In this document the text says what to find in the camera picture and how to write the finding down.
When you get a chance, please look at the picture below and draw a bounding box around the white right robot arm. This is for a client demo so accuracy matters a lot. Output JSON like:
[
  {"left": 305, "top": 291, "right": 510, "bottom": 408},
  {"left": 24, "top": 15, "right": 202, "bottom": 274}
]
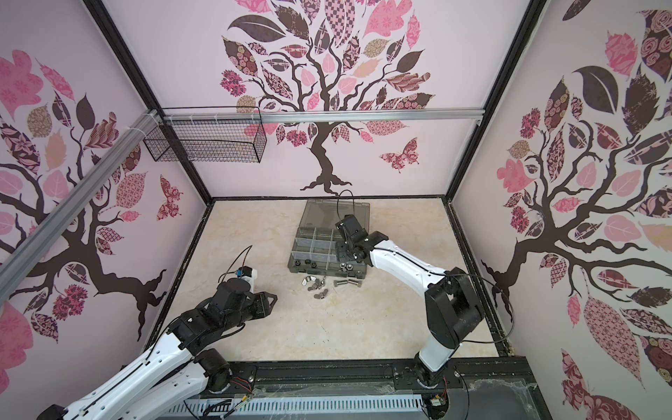
[{"left": 335, "top": 215, "right": 485, "bottom": 386}]

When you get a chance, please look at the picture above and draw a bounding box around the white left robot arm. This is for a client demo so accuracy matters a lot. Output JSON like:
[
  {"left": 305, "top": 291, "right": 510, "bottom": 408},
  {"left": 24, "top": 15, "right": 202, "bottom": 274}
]
[{"left": 39, "top": 278, "right": 278, "bottom": 419}]

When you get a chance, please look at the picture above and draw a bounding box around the green transparent organizer box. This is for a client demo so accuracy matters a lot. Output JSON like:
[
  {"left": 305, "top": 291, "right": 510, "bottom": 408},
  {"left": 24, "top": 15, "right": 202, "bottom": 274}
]
[{"left": 288, "top": 199, "right": 370, "bottom": 280}]

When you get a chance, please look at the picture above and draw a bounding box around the silver wing nut lone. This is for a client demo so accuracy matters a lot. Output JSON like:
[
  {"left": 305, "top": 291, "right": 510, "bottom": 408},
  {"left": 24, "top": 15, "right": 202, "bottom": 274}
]
[{"left": 313, "top": 289, "right": 328, "bottom": 300}]

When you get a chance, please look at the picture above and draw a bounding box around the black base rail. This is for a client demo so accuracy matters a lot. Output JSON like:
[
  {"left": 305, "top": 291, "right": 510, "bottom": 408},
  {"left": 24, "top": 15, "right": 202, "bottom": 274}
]
[{"left": 229, "top": 357, "right": 535, "bottom": 394}]

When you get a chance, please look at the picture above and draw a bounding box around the white slotted cable duct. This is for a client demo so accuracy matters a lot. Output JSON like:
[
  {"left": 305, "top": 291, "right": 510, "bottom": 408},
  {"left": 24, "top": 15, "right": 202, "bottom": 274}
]
[{"left": 160, "top": 395, "right": 426, "bottom": 419}]

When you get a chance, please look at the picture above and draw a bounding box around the black wire mesh basket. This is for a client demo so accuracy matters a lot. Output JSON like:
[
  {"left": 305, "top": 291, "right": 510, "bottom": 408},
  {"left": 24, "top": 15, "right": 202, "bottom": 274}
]
[{"left": 143, "top": 105, "right": 267, "bottom": 164}]

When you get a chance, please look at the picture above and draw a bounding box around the aluminium rail back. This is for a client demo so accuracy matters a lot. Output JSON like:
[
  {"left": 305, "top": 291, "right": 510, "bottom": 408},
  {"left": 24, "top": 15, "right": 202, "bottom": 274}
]
[{"left": 163, "top": 108, "right": 485, "bottom": 124}]

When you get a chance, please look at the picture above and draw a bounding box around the aluminium rail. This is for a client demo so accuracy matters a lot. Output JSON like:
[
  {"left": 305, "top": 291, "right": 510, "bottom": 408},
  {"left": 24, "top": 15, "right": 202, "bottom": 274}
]
[
  {"left": 1, "top": 110, "right": 159, "bottom": 302},
  {"left": 163, "top": 108, "right": 485, "bottom": 124}
]

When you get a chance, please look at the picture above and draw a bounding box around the aluminium rail left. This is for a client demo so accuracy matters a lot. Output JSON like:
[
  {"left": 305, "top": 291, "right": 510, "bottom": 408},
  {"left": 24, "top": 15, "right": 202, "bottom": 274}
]
[{"left": 1, "top": 110, "right": 159, "bottom": 302}]

